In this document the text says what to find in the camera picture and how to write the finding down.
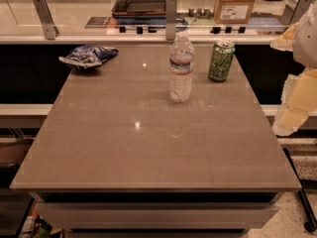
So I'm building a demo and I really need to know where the glass railing panel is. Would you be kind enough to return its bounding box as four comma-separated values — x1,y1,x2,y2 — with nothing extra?
0,0,317,37

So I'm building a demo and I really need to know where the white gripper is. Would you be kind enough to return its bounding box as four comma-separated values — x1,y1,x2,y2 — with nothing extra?
270,3,317,136

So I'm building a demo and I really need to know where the middle metal glass bracket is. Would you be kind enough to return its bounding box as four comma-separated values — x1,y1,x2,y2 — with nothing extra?
165,0,177,41

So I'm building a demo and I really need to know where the metal glass bracket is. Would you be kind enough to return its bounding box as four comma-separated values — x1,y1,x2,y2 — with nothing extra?
32,0,59,40
165,0,177,41
280,0,316,25

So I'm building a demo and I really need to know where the blue chip bag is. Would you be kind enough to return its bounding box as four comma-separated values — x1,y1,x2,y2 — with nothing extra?
58,45,119,70

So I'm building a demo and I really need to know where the grey table drawer unit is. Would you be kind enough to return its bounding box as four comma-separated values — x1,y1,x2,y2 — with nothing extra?
36,201,278,233

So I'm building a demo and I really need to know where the left metal glass bracket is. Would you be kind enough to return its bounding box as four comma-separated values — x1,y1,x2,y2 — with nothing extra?
32,0,59,40

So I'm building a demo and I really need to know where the right metal glass bracket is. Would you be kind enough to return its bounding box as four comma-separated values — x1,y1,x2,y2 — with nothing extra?
280,0,316,25

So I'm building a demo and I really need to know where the clear plastic water bottle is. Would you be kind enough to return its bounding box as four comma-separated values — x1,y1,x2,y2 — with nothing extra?
169,31,195,103

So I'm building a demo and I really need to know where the brown cardboard box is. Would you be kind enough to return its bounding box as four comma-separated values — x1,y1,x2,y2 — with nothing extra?
213,0,256,24

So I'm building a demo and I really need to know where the green soda can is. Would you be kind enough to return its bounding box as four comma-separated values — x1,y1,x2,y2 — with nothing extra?
208,39,235,82

